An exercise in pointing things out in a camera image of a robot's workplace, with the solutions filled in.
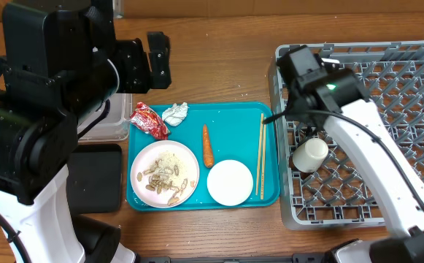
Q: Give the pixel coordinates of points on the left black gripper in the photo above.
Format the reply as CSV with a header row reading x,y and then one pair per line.
x,y
135,55

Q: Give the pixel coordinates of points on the pale green cup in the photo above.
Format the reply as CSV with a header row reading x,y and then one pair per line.
x,y
309,156

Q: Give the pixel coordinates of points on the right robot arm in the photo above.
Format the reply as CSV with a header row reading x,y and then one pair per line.
x,y
336,101

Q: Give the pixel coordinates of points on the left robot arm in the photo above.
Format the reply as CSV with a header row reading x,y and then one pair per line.
x,y
62,63

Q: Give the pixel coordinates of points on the grey dishwasher rack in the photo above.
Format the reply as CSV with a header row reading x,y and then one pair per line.
x,y
335,195

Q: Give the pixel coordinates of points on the crumpled white tissue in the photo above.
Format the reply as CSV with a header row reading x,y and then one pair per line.
x,y
176,114

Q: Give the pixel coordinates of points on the red snack wrapper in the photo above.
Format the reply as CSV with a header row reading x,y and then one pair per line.
x,y
148,121

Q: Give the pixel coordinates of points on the clear plastic storage bin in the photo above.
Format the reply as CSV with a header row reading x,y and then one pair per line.
x,y
115,127

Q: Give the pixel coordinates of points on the orange carrot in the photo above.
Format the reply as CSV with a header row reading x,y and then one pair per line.
x,y
208,156

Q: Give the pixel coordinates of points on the teal serving tray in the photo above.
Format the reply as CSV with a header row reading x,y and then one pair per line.
x,y
234,130

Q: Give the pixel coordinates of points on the white plate with food scraps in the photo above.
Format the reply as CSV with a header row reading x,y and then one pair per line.
x,y
164,174

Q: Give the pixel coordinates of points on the left wooden chopstick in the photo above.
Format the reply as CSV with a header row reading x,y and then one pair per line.
x,y
259,154

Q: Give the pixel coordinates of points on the wooden chopstick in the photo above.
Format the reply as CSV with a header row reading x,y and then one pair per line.
x,y
263,162
259,154

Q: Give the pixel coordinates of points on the black plastic tray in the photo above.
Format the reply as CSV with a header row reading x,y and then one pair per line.
x,y
94,183

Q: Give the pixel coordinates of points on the pale green bowl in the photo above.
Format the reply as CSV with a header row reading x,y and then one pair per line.
x,y
230,183

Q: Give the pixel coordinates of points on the right wooden chopstick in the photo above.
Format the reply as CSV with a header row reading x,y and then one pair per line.
x,y
263,162

